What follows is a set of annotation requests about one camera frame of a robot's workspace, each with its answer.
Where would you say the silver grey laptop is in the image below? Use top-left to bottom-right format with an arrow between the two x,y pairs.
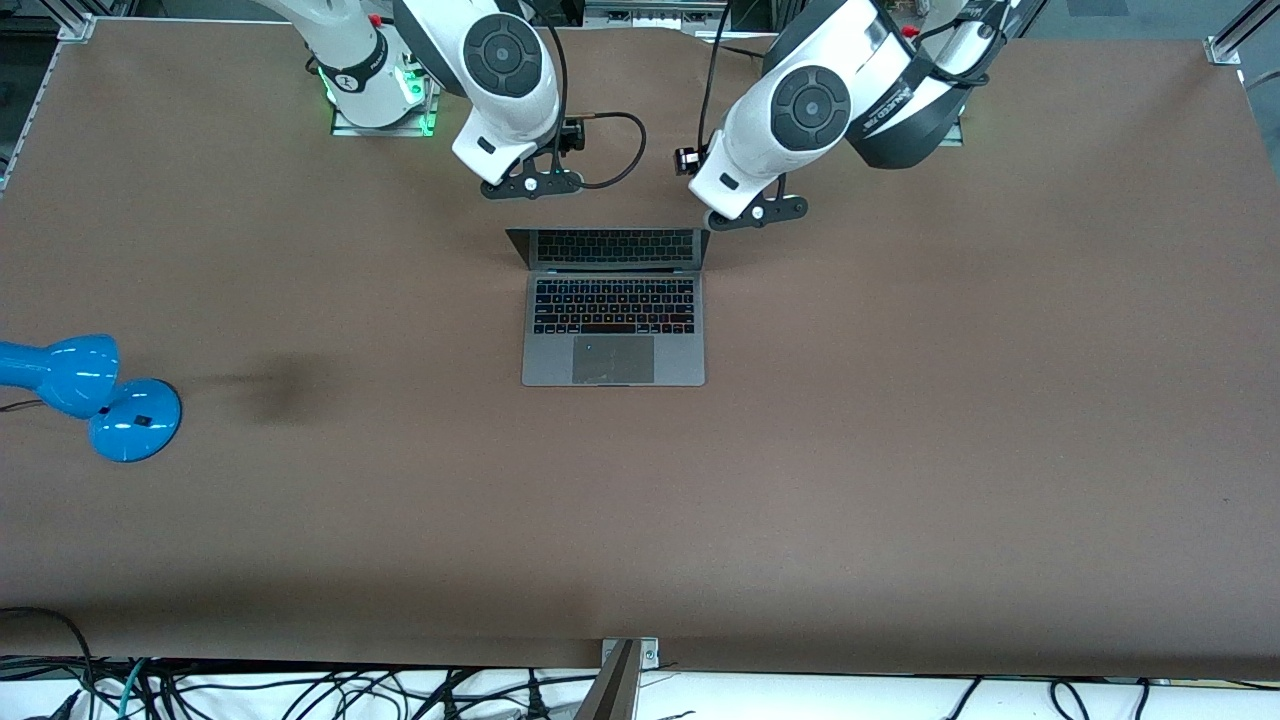
505,227 -> 713,388

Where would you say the grey equipment rack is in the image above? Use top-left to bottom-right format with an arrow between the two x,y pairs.
583,0 -> 733,33

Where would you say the blue desk lamp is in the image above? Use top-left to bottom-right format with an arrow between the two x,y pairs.
0,333 -> 184,464

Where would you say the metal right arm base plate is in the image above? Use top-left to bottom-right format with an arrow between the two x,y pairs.
329,72 -> 442,138

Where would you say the black looped camera cable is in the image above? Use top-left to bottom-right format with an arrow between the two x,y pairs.
578,111 -> 648,191

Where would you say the black cable along right arm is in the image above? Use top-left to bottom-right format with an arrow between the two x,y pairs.
515,0 -> 571,151

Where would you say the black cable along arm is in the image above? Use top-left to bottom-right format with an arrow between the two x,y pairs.
515,0 -> 571,151
905,0 -> 1021,91

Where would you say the black hanging camera cable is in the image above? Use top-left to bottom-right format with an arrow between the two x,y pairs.
695,0 -> 733,151

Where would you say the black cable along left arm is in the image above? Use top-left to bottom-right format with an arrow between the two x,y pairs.
905,0 -> 1021,91

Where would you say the aluminium frame profile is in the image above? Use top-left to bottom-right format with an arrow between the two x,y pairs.
0,0 -> 138,193
1203,0 -> 1280,91
574,636 -> 661,720

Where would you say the thick black floor cable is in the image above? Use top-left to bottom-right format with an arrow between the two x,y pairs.
0,606 -> 98,693

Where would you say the teal floor cable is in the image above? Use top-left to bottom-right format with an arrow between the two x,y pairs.
117,657 -> 153,720

